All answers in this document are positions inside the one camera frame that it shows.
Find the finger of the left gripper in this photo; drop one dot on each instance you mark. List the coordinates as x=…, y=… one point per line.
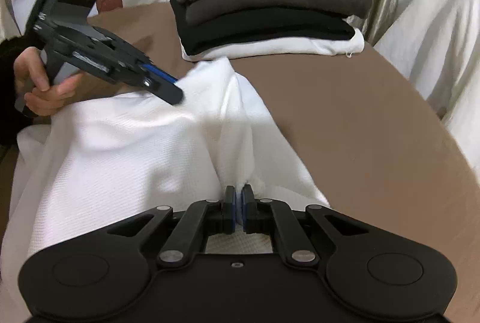
x=161, y=84

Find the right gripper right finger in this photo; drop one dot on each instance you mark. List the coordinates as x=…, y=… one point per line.
x=276, y=219

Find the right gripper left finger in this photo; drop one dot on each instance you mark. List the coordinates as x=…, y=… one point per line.
x=200, y=220

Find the white waffle knit garment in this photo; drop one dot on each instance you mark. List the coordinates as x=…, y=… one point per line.
x=103, y=160

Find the person left hand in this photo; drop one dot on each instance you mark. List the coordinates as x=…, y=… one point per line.
x=39, y=96

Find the red suitcase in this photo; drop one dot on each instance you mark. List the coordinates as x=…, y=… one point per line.
x=108, y=5

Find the folded dark brown garment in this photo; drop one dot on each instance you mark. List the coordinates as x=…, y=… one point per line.
x=208, y=25

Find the folded cream garment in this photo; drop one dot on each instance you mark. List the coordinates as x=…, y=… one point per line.
x=280, y=46

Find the cream draped blanket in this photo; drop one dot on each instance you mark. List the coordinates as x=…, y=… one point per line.
x=434, y=44

